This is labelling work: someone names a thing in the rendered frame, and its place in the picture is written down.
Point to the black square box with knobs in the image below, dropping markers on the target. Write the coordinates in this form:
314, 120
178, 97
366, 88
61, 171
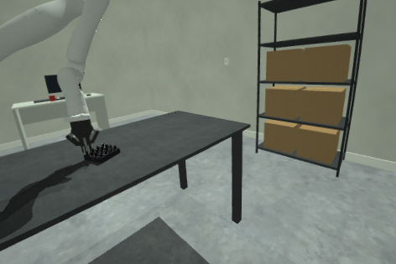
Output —
102, 155

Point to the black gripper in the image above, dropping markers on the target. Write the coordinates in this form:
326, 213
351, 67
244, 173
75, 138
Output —
83, 132

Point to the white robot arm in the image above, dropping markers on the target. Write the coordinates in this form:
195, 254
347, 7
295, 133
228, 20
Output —
46, 20

